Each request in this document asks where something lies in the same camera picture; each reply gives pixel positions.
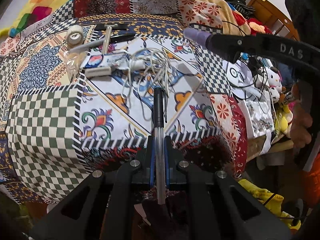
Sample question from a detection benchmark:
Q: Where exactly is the hello kitty plush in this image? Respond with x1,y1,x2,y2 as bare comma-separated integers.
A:
260,67,283,103

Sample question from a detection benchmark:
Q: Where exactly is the person's right hand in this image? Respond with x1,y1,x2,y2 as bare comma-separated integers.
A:
290,83,312,148

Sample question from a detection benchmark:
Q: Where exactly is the black capped ballpoint pen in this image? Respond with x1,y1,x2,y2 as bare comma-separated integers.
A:
153,87,166,205

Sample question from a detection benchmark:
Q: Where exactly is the red plush toy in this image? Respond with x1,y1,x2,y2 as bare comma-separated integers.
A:
247,18,273,36

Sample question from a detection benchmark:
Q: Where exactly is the white cable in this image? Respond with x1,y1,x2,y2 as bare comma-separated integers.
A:
122,48,176,111

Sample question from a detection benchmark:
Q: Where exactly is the white threaded stick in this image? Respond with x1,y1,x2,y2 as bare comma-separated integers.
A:
101,26,112,54

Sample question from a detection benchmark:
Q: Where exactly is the patchwork patterned bedspread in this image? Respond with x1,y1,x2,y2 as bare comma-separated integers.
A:
1,0,247,203

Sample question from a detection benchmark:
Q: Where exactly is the wooden headboard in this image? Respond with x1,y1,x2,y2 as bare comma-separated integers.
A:
244,0,300,41

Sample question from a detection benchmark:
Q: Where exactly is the colourful block blanket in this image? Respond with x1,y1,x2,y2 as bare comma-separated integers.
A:
1,0,74,38

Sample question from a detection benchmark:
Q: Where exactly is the yellow orange fleece blanket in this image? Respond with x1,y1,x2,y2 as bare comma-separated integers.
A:
177,0,251,36

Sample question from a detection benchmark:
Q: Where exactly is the white tape roll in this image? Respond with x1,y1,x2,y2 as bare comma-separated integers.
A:
66,25,84,47

